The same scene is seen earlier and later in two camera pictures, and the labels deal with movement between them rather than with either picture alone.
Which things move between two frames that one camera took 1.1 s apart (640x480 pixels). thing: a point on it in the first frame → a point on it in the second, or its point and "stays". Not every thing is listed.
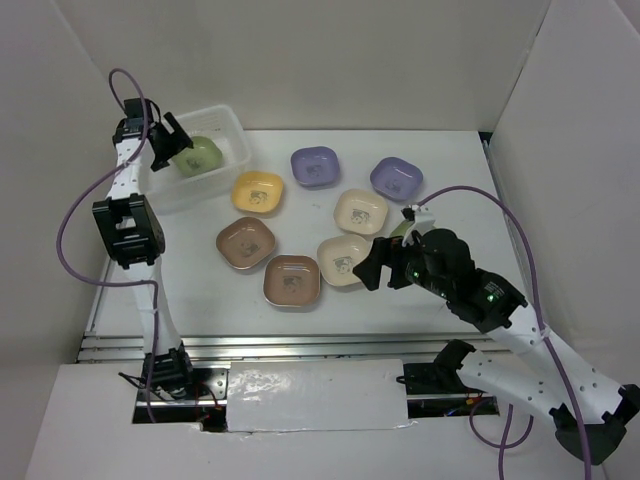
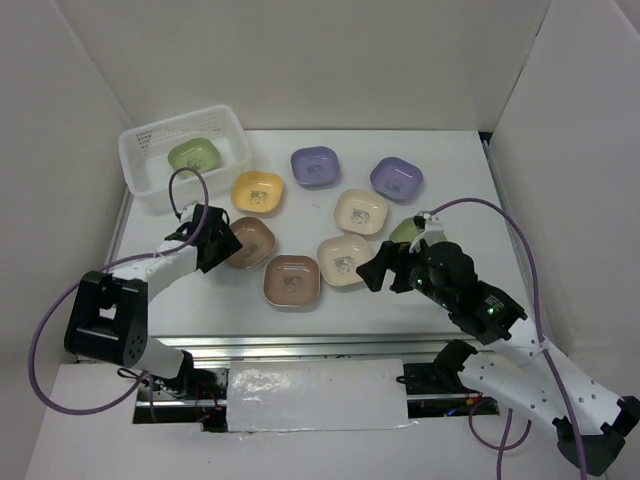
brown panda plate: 291,280 stays
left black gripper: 172,144 → 229,244
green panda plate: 204,156 stays
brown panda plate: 245,242 stays
